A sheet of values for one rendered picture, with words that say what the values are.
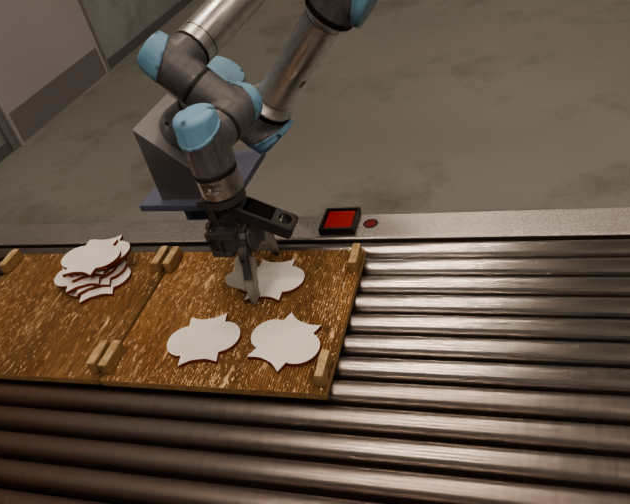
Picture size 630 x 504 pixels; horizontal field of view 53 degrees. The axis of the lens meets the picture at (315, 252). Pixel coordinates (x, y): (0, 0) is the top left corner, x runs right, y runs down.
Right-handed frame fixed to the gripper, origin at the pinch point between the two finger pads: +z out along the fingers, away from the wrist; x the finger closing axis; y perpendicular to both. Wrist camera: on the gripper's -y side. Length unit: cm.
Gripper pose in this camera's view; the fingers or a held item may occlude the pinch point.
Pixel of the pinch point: (269, 278)
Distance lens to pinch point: 120.2
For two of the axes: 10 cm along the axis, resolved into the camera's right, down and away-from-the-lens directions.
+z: 2.6, 7.7, 5.8
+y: -9.4, 0.5, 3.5
